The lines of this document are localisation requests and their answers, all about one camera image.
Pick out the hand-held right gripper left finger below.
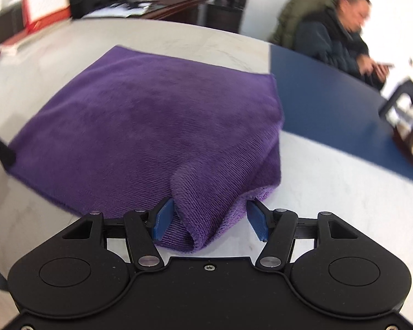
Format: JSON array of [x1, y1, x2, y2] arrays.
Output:
[[62, 196, 175, 271]]

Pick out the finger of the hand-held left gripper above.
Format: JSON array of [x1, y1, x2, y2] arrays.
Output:
[[0, 127, 17, 167]]

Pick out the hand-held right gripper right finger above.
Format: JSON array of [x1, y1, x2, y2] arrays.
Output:
[[246, 200, 358, 270]]

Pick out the purple towel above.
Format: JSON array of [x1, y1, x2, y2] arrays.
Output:
[[7, 45, 284, 252]]

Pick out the red notebook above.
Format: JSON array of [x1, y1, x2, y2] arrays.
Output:
[[0, 24, 56, 57]]

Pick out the blue desk mat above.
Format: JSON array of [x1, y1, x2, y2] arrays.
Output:
[[270, 45, 413, 189]]

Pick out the white papers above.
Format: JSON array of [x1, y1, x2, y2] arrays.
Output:
[[83, 2, 152, 19]]

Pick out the black speaker box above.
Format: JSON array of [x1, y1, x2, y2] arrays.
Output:
[[206, 0, 252, 35]]

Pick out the olive green jacket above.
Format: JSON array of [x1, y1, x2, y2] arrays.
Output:
[[268, 0, 341, 50]]

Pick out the dark wooden desk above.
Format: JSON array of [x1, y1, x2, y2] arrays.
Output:
[[138, 0, 209, 26]]

